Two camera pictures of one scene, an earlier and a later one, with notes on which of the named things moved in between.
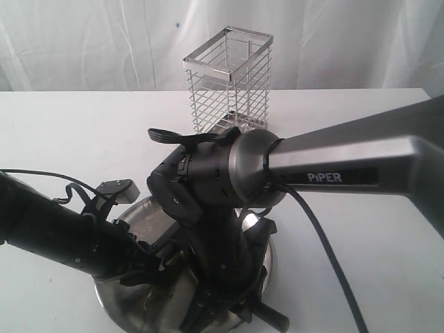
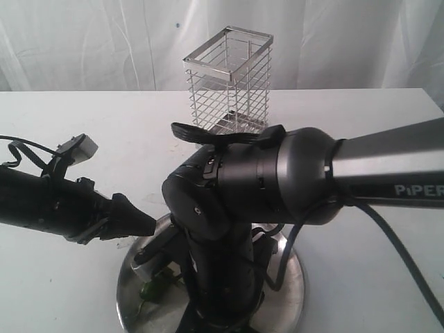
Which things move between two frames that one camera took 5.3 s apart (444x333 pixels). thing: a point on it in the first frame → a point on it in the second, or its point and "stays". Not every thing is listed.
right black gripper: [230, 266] stays
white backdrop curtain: [140, 45] stays
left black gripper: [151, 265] → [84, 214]
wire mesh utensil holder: [229, 76] stays
